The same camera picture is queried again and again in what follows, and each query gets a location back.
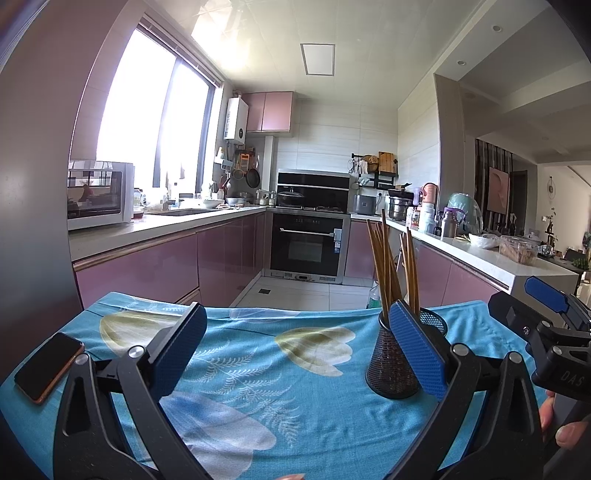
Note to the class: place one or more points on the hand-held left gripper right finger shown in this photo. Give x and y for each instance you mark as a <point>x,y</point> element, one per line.
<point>418,350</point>

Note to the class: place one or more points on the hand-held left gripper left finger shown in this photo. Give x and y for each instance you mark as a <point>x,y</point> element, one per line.
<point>182,355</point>

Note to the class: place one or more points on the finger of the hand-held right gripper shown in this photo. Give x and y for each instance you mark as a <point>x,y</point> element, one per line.
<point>547,293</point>
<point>517,316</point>

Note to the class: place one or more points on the black mesh utensil holder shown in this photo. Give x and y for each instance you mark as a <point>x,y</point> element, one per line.
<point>388,369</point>

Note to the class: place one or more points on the bundle of wooden chopsticks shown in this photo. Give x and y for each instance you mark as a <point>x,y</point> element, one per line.
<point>383,267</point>

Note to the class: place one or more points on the person's right hand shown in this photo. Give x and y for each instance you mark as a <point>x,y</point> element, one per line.
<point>572,436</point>

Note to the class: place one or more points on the clear plastic snack container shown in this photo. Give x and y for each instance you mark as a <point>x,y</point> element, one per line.
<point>518,251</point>

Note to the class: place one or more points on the pink peninsula cabinet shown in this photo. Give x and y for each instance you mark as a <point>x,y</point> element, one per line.
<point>461,281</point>

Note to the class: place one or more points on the plastic oil bottle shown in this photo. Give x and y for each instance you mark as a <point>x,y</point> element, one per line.
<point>374,297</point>

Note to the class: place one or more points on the white bowl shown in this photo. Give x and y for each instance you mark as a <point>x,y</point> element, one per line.
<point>484,241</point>

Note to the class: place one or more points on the pink lower cabinet row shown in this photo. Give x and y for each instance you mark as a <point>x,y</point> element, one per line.
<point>161,263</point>

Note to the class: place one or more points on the blue leaf-print tablecloth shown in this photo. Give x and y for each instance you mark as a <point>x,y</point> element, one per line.
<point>277,378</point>

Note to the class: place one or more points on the steel vacuum flask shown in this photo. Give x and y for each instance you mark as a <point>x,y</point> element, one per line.
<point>449,224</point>

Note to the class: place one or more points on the pale green kitchen appliance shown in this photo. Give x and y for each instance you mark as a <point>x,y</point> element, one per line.
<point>464,212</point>

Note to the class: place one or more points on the smartphone with orange edge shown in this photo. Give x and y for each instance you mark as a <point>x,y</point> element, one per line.
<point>48,367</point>

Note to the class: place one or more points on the stainless steel stock pot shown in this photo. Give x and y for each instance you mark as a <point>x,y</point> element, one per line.
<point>400,207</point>

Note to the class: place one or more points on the pink thermos jug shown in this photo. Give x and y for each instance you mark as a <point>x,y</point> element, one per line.
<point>430,194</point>

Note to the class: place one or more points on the black built-in oven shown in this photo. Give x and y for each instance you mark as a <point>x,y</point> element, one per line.
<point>307,249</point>

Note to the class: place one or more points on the white microwave oven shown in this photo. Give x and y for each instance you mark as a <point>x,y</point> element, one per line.
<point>99,196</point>

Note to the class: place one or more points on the hanging frying pan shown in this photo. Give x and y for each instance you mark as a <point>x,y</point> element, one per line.
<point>252,177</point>

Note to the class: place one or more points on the black lidded wok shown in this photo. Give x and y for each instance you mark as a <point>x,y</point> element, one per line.
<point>290,197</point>

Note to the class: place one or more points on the black range hood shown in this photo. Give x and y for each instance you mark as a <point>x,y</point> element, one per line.
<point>314,182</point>

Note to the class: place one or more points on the grey refrigerator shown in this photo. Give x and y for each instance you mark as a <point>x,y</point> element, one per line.
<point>37,184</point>

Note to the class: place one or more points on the large kitchen window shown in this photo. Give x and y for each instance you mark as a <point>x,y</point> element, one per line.
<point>147,106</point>

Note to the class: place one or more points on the rectangular ceiling light panel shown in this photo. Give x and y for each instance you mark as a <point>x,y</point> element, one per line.
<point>317,59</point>

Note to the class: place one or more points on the framed wall picture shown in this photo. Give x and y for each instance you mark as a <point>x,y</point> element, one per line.
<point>498,190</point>

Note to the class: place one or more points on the black wall storage rack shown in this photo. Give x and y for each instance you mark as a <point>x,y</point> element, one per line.
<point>376,173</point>

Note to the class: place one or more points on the white wall water heater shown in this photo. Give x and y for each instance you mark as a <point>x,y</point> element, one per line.
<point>236,119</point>

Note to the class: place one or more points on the pink upper wall cabinet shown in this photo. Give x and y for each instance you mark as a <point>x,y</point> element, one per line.
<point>270,112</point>

